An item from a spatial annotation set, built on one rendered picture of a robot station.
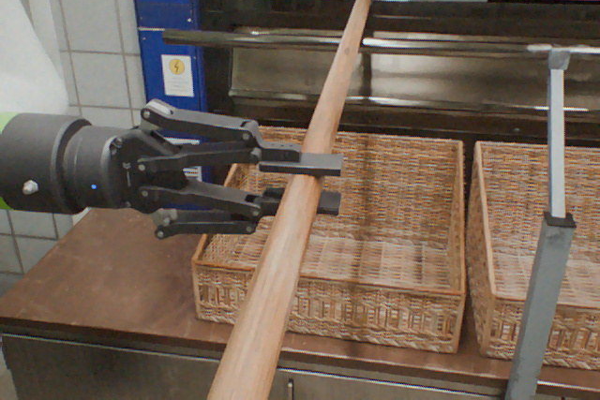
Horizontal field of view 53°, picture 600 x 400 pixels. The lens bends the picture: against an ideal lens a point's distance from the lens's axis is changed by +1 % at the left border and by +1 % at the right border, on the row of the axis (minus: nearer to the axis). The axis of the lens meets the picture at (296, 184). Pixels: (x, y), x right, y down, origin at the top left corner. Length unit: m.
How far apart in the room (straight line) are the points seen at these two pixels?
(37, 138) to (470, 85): 1.15
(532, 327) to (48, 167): 0.84
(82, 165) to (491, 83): 1.16
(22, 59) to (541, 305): 0.86
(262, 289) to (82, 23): 1.40
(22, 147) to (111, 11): 1.13
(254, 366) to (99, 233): 1.40
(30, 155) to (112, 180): 0.07
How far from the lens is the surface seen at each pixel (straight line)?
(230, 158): 0.52
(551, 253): 1.05
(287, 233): 0.43
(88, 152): 0.55
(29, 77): 0.71
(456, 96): 1.53
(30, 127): 0.58
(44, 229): 2.07
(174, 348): 1.36
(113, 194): 0.56
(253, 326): 0.35
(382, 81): 1.52
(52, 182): 0.55
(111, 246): 1.64
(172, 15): 1.57
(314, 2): 1.51
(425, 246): 1.59
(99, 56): 1.72
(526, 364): 1.19
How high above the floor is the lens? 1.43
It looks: 27 degrees down
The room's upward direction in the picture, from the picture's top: straight up
